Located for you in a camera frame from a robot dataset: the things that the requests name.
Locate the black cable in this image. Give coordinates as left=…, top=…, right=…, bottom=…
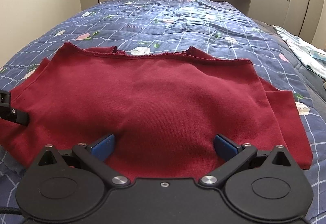
left=0, top=206, right=25, bottom=215

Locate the blue floral checked quilt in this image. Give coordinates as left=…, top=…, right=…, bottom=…
left=1, top=0, right=325, bottom=223

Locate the red knit sweater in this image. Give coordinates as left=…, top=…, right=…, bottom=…
left=1, top=43, right=313, bottom=179

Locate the grey quilted bedspread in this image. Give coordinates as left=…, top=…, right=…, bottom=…
left=254, top=19, right=325, bottom=101

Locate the light blue folded cloth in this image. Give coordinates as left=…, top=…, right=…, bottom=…
left=273, top=26, right=326, bottom=79

